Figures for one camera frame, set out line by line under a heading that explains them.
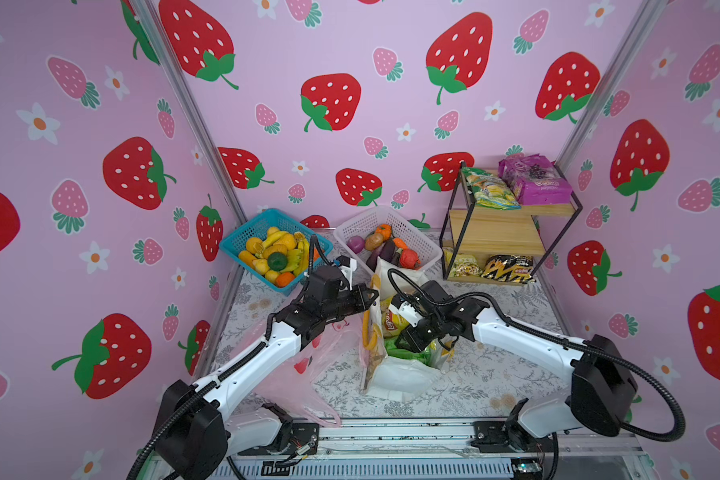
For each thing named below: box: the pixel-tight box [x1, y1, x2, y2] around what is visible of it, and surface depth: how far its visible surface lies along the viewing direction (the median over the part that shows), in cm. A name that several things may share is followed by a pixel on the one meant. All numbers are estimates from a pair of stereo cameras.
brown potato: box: [365, 233, 384, 251], surface depth 113 cm
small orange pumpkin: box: [375, 224, 393, 241], surface depth 117 cm
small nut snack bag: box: [450, 254, 483, 278], surface depth 106 cm
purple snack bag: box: [498, 154, 573, 206], surface depth 80 cm
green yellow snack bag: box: [462, 167, 522, 211], surface depth 80 cm
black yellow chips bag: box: [481, 254, 536, 284], surface depth 102 cm
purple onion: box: [347, 235, 365, 254], surface depth 112 cm
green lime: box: [268, 252, 288, 272], surface depth 102 cm
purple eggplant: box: [377, 240, 398, 265], surface depth 113 cm
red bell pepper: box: [399, 248, 421, 270], surface depth 106 cm
